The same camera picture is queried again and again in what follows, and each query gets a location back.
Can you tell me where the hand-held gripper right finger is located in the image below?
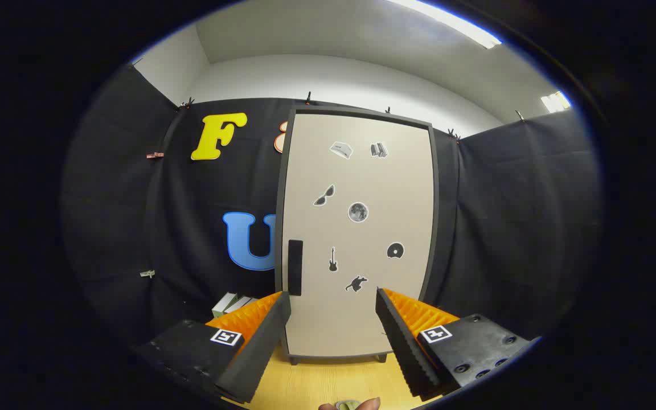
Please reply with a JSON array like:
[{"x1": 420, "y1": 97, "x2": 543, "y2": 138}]
[{"x1": 375, "y1": 288, "x2": 540, "y2": 400}]

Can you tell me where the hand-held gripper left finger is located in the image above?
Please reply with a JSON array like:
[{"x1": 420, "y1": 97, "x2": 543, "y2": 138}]
[{"x1": 133, "y1": 290, "x2": 292, "y2": 405}]

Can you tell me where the green book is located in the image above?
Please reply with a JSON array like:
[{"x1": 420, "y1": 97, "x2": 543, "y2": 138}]
[{"x1": 212, "y1": 292, "x2": 239, "y2": 318}]

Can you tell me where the black backdrop cloth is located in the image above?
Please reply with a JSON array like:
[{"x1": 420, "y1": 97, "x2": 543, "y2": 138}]
[{"x1": 60, "y1": 63, "x2": 602, "y2": 365}]

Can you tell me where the dark grey cabinet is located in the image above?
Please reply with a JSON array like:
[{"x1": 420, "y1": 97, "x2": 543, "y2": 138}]
[{"x1": 274, "y1": 104, "x2": 440, "y2": 365}]

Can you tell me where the small ceiling light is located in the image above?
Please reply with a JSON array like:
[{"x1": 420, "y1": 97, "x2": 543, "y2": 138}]
[{"x1": 541, "y1": 91, "x2": 571, "y2": 113}]

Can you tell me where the long ceiling light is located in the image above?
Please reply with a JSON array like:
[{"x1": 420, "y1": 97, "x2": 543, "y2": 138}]
[{"x1": 391, "y1": 0, "x2": 502, "y2": 50}]

